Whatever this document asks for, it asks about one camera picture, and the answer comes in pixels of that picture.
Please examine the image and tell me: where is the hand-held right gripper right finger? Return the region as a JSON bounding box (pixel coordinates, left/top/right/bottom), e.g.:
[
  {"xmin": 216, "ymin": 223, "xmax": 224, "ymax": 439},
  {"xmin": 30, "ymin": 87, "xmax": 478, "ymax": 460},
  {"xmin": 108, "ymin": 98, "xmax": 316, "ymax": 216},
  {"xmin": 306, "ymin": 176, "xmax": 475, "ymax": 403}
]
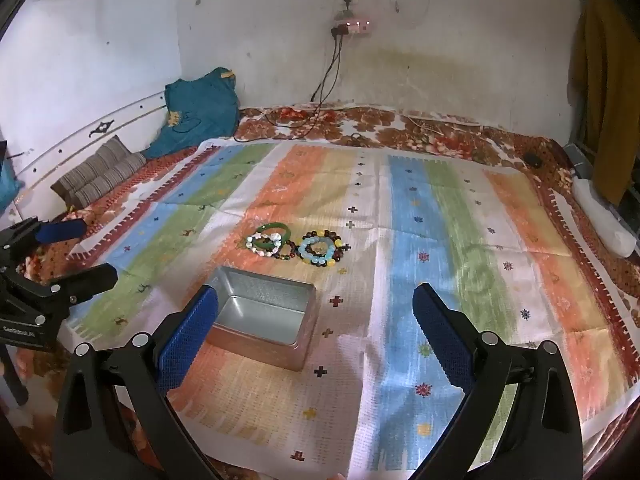
[{"xmin": 411, "ymin": 282, "xmax": 585, "ymax": 480}]

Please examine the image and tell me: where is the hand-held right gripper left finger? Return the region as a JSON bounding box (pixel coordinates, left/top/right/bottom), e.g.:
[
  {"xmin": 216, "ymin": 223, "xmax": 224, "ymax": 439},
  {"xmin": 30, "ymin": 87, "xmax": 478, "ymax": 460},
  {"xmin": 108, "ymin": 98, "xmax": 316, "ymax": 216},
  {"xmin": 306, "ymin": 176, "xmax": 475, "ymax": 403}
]
[{"xmin": 54, "ymin": 284, "xmax": 221, "ymax": 480}]

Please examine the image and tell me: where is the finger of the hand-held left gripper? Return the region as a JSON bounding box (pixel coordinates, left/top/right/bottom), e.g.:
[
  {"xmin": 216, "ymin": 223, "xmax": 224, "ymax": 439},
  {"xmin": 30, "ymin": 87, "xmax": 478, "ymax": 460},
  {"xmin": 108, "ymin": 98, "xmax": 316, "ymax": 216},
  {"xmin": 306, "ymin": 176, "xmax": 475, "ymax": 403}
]
[
  {"xmin": 0, "ymin": 216, "xmax": 87, "ymax": 261},
  {"xmin": 0, "ymin": 264, "xmax": 119, "ymax": 318}
]

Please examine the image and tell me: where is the silver metal tin box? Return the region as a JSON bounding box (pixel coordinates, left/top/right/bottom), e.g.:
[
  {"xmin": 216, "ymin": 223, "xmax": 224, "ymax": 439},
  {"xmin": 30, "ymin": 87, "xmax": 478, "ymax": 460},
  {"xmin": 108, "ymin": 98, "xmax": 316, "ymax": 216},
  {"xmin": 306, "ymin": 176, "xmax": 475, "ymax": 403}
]
[{"xmin": 202, "ymin": 266, "xmax": 317, "ymax": 372}]

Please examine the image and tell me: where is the white bead bracelet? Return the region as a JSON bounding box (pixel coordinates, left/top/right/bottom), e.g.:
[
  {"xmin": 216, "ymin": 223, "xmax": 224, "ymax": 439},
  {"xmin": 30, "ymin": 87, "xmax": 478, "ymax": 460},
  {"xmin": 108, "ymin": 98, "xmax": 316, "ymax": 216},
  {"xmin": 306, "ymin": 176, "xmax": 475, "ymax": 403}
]
[{"xmin": 245, "ymin": 232, "xmax": 284, "ymax": 257}]

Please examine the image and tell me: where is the green jade bangle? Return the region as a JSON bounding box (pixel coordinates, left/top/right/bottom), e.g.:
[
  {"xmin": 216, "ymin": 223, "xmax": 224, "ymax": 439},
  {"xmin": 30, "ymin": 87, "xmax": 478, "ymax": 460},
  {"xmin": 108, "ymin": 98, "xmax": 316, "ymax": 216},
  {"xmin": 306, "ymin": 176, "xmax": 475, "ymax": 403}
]
[{"xmin": 254, "ymin": 222, "xmax": 292, "ymax": 250}]

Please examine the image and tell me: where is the light blue bead bracelet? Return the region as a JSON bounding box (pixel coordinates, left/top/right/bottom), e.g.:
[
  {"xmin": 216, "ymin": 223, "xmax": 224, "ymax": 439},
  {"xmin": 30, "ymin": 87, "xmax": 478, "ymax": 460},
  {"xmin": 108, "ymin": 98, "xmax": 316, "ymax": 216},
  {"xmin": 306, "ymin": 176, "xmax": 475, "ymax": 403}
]
[{"xmin": 298, "ymin": 237, "xmax": 337, "ymax": 267}]

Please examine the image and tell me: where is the dark red bead bracelet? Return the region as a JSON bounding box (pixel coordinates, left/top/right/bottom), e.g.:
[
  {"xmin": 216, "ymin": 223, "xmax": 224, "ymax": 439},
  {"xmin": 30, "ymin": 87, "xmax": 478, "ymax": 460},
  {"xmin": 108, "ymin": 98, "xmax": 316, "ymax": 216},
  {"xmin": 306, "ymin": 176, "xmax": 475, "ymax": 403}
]
[{"xmin": 300, "ymin": 228, "xmax": 352, "ymax": 267}]

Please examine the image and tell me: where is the striped brown pillow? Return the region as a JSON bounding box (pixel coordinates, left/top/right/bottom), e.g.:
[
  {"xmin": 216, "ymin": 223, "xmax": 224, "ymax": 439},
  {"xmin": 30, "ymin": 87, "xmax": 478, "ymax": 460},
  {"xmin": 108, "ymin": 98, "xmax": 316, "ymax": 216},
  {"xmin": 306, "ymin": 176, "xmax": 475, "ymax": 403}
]
[{"xmin": 51, "ymin": 135, "xmax": 147, "ymax": 207}]

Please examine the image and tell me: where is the teal cloth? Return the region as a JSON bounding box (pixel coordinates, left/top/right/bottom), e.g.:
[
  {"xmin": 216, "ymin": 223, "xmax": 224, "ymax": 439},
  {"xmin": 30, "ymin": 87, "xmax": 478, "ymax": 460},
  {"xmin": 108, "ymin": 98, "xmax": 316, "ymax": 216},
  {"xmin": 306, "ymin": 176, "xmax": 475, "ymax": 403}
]
[{"xmin": 0, "ymin": 157, "xmax": 23, "ymax": 211}]

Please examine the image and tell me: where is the colourful striped mat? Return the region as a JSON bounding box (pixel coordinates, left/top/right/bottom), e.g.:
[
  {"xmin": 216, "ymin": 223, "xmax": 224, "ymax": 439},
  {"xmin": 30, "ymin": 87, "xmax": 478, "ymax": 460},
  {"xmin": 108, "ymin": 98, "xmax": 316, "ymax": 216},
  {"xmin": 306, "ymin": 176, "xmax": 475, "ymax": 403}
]
[{"xmin": 65, "ymin": 140, "xmax": 636, "ymax": 480}]

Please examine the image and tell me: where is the white bed headboard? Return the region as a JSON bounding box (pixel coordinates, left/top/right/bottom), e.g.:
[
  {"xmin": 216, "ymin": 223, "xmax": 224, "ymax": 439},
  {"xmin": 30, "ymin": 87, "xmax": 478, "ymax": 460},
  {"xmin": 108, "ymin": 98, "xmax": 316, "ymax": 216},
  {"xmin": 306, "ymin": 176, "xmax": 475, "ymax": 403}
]
[{"xmin": 0, "ymin": 91, "xmax": 168, "ymax": 211}]

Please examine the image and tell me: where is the teal garment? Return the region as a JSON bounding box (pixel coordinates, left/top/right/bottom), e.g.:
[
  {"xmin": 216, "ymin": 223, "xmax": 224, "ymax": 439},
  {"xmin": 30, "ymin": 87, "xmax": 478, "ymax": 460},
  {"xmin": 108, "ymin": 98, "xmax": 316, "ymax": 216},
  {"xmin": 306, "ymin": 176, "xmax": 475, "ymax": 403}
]
[{"xmin": 144, "ymin": 67, "xmax": 240, "ymax": 159}]

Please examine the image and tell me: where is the white rolled bundle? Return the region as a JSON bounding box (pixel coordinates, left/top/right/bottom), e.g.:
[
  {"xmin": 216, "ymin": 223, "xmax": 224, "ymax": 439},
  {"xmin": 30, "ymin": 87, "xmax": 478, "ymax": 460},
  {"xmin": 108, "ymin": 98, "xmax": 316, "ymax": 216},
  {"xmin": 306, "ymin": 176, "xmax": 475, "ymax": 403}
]
[{"xmin": 571, "ymin": 177, "xmax": 638, "ymax": 260}]

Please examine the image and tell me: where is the mustard hanging cloth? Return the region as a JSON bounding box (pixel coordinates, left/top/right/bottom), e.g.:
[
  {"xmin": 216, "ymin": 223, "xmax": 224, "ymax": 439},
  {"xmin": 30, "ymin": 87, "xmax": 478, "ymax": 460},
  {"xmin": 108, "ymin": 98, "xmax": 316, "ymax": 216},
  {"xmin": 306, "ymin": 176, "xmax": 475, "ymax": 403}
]
[{"xmin": 570, "ymin": 0, "xmax": 633, "ymax": 206}]

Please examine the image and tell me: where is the pink power strip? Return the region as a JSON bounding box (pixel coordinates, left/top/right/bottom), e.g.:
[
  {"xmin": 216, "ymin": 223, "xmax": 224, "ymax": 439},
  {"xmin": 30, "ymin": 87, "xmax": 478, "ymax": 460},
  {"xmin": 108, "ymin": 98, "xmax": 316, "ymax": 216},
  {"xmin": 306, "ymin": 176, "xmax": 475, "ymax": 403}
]
[{"xmin": 330, "ymin": 19, "xmax": 373, "ymax": 36}]

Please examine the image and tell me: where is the grey metal frame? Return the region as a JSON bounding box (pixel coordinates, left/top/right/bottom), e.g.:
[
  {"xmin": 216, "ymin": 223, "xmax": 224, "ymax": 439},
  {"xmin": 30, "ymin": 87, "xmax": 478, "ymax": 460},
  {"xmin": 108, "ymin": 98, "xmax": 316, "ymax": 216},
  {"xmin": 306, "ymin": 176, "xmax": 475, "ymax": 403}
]
[{"xmin": 562, "ymin": 142, "xmax": 596, "ymax": 181}]

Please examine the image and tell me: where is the black cable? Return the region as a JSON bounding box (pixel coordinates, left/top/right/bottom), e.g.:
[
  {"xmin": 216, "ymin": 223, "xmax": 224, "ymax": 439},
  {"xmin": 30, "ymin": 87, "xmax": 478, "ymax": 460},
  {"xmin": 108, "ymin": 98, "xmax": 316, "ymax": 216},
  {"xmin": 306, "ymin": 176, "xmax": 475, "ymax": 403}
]
[
  {"xmin": 310, "ymin": 30, "xmax": 337, "ymax": 106},
  {"xmin": 262, "ymin": 30, "xmax": 346, "ymax": 128}
]

